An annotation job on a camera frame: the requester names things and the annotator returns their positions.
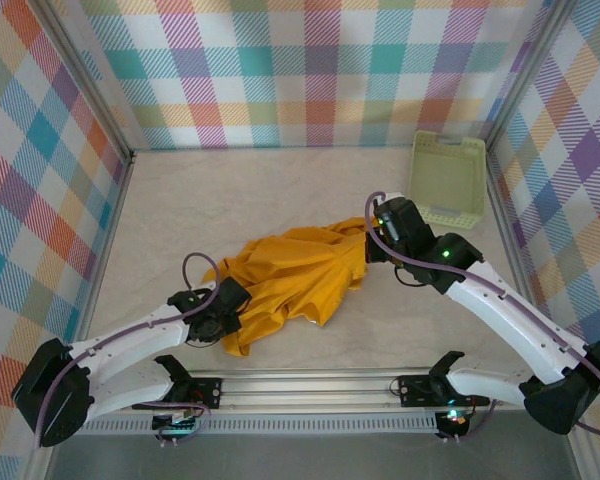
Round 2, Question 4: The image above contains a yellow t-shirt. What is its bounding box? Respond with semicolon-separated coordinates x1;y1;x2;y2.
202;215;381;357

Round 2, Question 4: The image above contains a light green plastic basket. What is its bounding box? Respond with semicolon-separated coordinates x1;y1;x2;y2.
408;130;486;229

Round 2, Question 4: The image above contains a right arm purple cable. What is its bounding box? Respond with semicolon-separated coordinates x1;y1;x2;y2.
363;190;600;444

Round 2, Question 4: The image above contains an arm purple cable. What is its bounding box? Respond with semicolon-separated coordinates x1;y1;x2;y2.
363;190;600;444
37;251;224;449

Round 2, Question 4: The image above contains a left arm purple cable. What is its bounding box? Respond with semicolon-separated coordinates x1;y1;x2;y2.
37;251;224;449

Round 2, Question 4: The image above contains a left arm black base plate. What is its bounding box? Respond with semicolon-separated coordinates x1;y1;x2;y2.
132;377;223;411

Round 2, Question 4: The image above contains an aluminium side rail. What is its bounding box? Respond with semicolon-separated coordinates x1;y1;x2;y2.
477;144;536;309
72;149;137;351

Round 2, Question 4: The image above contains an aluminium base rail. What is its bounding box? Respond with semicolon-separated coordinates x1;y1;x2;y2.
89;372;536;416

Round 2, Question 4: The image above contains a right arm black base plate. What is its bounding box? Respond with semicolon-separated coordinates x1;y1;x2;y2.
397;374;491;407

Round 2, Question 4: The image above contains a grey slotted cable duct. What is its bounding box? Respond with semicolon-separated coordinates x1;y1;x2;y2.
82;418;439;435

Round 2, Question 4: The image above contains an aluminium corner post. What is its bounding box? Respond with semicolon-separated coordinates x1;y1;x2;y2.
38;0;136;164
477;0;574;154

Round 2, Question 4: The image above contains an aluminium frame leg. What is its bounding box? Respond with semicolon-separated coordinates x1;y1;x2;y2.
26;439;64;480
564;429;599;480

